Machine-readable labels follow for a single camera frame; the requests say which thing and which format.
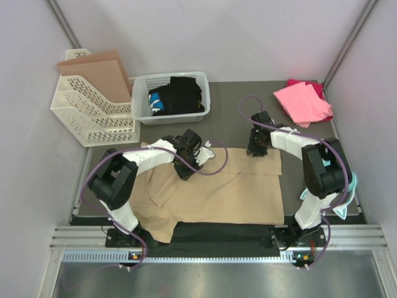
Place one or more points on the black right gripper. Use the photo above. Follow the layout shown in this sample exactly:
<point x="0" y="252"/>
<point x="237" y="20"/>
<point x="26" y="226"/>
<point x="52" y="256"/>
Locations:
<point x="252" y="149"/>

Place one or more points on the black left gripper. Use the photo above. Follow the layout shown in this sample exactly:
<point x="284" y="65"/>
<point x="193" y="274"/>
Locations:
<point x="184" y="175"/>

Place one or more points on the beige t shirt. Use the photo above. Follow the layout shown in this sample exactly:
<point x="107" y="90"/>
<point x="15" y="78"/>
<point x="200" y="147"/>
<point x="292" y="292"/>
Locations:
<point x="235" y="188"/>

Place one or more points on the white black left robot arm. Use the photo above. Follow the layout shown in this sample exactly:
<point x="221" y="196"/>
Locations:
<point x="112" y="183"/>

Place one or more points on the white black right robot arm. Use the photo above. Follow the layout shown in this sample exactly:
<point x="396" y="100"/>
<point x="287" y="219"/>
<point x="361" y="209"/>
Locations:
<point x="325" y="171"/>

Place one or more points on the white plastic laundry basket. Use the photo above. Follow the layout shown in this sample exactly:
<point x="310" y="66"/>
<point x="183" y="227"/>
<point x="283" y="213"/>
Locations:
<point x="141" y="109"/>

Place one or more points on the black t shirt in basket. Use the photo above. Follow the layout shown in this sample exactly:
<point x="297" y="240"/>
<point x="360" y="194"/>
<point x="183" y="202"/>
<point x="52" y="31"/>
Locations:
<point x="181" y="96"/>

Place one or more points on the blue white t shirt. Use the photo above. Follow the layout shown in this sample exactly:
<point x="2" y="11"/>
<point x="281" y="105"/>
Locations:
<point x="155" y="103"/>

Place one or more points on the pink folded t shirt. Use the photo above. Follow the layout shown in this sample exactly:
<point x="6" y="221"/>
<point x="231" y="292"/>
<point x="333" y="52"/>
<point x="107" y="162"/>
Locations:
<point x="301" y="103"/>

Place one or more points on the magenta folded t shirt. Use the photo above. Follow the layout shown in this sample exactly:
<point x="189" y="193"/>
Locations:
<point x="318" y="89"/>

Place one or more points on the brown paper folder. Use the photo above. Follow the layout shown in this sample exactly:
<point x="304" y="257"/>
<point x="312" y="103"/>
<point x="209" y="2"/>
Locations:
<point x="104" y="71"/>

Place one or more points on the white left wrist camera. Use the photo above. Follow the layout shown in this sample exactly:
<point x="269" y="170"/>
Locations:
<point x="204" y="154"/>

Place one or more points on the grey slotted cable duct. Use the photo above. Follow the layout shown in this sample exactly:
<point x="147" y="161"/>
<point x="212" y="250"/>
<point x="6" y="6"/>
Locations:
<point x="129" y="257"/>

